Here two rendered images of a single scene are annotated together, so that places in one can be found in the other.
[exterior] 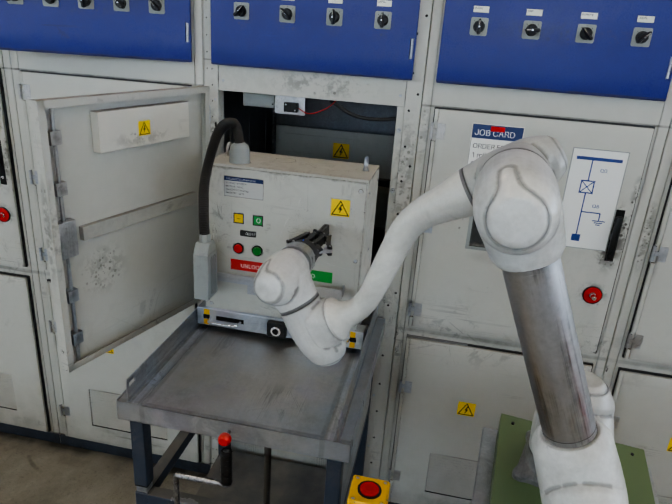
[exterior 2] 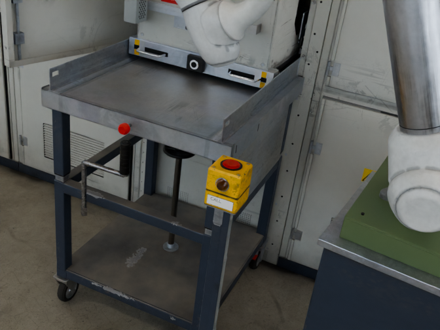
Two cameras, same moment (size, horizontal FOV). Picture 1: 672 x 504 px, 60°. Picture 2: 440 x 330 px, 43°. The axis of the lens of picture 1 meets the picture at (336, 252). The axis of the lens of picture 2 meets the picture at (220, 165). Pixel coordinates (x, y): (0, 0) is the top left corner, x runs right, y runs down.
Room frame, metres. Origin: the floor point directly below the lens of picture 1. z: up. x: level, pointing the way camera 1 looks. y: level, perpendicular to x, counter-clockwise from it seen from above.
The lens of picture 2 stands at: (-0.13, -0.27, 1.48)
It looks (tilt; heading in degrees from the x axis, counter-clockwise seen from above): 28 degrees down; 10
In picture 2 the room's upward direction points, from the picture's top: 8 degrees clockwise
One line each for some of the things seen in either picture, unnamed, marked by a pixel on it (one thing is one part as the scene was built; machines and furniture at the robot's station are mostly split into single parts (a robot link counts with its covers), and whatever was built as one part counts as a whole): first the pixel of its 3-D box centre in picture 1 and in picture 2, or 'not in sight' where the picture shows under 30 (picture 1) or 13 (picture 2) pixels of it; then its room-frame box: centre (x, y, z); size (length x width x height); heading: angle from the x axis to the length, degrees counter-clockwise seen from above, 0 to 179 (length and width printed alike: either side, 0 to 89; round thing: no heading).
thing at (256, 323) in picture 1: (280, 324); (200, 61); (1.63, 0.16, 0.90); 0.54 x 0.05 x 0.06; 80
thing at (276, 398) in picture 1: (270, 361); (185, 90); (1.53, 0.18, 0.82); 0.68 x 0.62 x 0.06; 170
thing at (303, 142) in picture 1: (340, 153); not in sight; (2.47, 0.01, 1.28); 0.58 x 0.02 x 0.19; 80
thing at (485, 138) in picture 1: (492, 160); not in sight; (1.74, -0.45, 1.44); 0.15 x 0.01 x 0.21; 80
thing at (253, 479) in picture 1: (267, 456); (176, 183); (1.53, 0.18, 0.46); 0.64 x 0.58 x 0.66; 170
